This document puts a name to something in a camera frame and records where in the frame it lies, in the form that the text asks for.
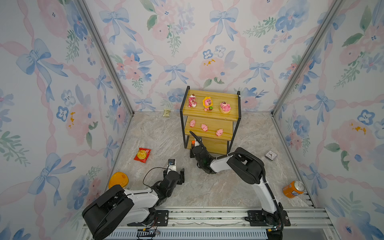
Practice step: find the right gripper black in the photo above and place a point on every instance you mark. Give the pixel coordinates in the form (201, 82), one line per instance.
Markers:
(191, 151)

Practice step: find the red yellow snack packet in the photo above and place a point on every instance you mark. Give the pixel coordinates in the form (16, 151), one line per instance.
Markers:
(142, 155)

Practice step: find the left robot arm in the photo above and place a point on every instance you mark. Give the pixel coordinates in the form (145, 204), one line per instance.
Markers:
(119, 207)

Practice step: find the pink bear strawberry hat figure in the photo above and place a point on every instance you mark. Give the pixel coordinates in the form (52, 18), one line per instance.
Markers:
(192, 103)

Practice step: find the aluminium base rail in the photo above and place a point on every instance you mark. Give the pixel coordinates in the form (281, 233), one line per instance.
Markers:
(228, 223)

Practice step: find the pink pig on middle shelf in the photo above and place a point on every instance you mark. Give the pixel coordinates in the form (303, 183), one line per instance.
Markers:
(192, 123)

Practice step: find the pink pig toy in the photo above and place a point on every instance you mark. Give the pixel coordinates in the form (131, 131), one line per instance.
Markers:
(219, 132)
(204, 127)

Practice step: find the small green packet by wall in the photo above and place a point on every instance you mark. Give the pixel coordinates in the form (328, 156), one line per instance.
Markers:
(166, 113)

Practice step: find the orange bowl left side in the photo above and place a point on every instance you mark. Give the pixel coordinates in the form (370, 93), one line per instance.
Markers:
(118, 178)

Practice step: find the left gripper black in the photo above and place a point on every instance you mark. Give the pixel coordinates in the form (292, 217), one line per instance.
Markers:
(181, 177)

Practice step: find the wooden shelf black metal frame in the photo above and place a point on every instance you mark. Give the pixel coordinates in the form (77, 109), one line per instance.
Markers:
(213, 119)

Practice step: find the small white alarm clock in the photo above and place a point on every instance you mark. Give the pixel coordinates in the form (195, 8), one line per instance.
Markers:
(271, 155)

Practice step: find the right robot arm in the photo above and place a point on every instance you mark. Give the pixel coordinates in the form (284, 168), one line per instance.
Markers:
(252, 171)

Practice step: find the pink bear yellow flower figure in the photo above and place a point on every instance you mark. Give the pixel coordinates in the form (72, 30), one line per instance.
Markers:
(208, 104)

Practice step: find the orange can right side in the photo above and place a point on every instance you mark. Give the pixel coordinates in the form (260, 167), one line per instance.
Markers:
(294, 189)

